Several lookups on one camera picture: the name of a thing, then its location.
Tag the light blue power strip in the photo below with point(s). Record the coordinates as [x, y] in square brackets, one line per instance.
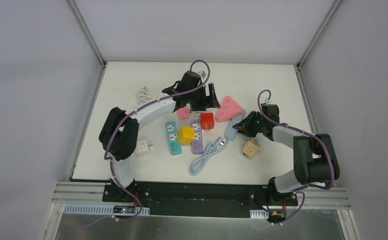
[231, 132]

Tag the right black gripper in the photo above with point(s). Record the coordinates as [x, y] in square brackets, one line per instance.
[250, 126]

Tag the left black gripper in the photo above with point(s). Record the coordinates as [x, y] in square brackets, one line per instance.
[201, 100]

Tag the purple power strip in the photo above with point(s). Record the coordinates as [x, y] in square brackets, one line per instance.
[197, 144]

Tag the beige cube adapter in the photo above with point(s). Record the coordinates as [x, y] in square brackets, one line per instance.
[251, 148]

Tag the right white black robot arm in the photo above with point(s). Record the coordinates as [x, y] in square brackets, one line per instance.
[314, 158]

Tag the small pink plug adapter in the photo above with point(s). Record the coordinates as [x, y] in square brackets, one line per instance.
[183, 113]

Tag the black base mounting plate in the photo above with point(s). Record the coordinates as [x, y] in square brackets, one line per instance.
[168, 199]

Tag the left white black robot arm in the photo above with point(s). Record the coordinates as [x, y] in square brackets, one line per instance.
[119, 134]

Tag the teal power strip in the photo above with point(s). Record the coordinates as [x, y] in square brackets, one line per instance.
[174, 145]

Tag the red cube adapter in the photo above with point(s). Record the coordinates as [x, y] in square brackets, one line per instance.
[207, 120]

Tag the yellow cube adapter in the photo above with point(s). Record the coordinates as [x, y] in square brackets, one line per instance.
[186, 135]

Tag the aluminium frame rail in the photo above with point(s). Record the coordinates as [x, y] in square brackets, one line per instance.
[67, 192]

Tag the pink triangular power socket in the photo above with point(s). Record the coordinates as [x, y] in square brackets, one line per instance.
[229, 109]

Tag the white cube adapter with picture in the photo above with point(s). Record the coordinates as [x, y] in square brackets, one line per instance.
[143, 148]

